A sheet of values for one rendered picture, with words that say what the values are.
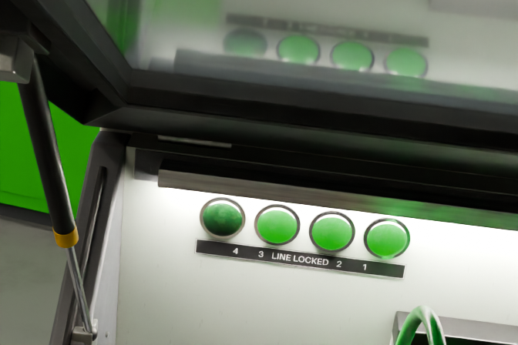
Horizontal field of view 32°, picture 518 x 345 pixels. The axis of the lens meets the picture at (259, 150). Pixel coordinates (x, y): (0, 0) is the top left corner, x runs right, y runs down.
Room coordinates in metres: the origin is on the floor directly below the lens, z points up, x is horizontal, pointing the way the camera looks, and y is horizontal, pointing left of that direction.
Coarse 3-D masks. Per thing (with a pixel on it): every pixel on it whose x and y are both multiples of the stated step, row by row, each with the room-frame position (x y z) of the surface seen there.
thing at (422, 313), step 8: (416, 312) 0.70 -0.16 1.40; (424, 312) 0.68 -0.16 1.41; (432, 312) 0.67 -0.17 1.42; (408, 320) 0.73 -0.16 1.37; (416, 320) 0.71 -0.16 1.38; (424, 320) 0.66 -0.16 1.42; (432, 320) 0.65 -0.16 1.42; (408, 328) 0.74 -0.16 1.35; (416, 328) 0.74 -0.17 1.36; (432, 328) 0.64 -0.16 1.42; (440, 328) 0.64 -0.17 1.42; (400, 336) 0.75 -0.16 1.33; (408, 336) 0.75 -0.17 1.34; (432, 336) 0.63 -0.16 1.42; (440, 336) 0.63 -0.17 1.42; (400, 344) 0.76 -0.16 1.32; (408, 344) 0.76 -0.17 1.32; (432, 344) 0.62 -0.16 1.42; (440, 344) 0.62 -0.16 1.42
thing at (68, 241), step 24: (24, 96) 0.58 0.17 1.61; (48, 120) 0.60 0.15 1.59; (48, 144) 0.60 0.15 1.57; (48, 168) 0.61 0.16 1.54; (48, 192) 0.62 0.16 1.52; (72, 216) 0.65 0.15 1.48; (72, 240) 0.65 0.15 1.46; (72, 264) 0.67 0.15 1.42; (72, 336) 0.72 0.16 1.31; (96, 336) 0.73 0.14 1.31
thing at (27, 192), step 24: (0, 96) 3.20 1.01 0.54; (0, 120) 3.20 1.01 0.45; (24, 120) 3.18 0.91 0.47; (72, 120) 3.15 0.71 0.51; (0, 144) 3.21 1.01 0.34; (24, 144) 3.18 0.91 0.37; (72, 144) 3.14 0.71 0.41; (0, 168) 3.21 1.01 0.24; (24, 168) 3.18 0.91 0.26; (72, 168) 3.14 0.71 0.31; (0, 192) 3.21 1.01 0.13; (24, 192) 3.18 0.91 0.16; (72, 192) 3.14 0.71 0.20; (24, 216) 3.23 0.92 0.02; (48, 216) 3.21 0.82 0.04
